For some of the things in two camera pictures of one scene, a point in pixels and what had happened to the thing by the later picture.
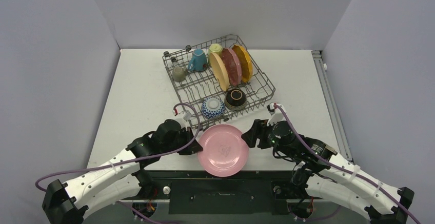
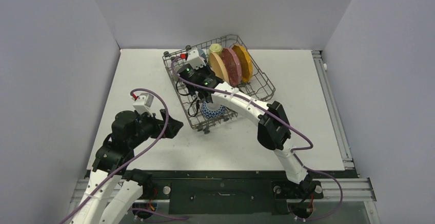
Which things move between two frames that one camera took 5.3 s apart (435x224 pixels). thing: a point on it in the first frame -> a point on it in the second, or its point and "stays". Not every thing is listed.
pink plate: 234,65 stays
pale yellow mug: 215,47 stays
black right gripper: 256,135 -> 185,70
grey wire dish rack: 215,82 stays
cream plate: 220,70 stays
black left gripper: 193,148 -> 159,125
